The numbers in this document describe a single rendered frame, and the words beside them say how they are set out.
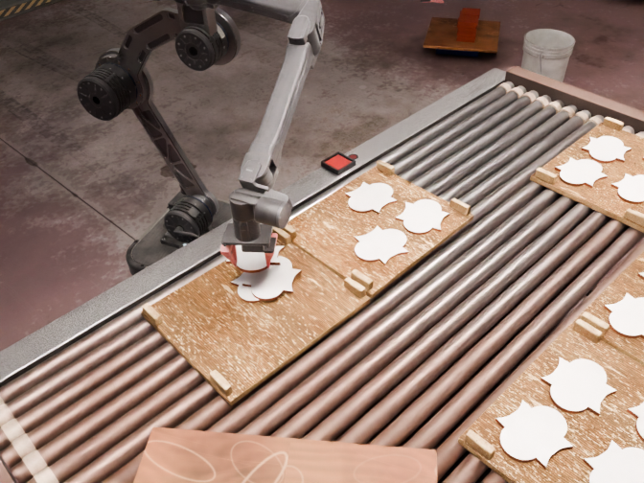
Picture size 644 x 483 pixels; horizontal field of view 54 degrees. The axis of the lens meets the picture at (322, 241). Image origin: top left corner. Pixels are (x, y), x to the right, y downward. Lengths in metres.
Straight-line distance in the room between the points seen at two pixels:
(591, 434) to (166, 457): 0.79
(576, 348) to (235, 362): 0.73
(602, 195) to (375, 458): 1.08
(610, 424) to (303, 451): 0.60
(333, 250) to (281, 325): 0.28
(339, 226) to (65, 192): 2.28
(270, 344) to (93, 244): 1.99
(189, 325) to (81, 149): 2.68
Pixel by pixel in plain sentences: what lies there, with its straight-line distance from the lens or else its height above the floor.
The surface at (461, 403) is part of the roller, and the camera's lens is 1.36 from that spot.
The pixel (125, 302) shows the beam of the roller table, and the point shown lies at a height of 0.92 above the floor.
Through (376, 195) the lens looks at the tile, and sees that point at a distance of 1.79.
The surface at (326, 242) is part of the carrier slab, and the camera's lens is 1.65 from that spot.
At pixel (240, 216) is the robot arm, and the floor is 1.19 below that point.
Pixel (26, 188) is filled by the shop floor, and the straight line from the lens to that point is 3.85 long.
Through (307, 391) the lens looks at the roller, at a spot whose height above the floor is 0.92.
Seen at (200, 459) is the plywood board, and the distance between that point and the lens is 1.16.
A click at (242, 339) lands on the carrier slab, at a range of 1.44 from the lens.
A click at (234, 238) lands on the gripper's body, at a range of 1.40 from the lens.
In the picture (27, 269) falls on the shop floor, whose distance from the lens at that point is 3.30.
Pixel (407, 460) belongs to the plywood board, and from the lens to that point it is 1.14.
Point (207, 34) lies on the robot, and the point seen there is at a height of 1.19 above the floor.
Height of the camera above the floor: 2.03
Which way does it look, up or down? 41 degrees down
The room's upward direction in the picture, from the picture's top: 3 degrees counter-clockwise
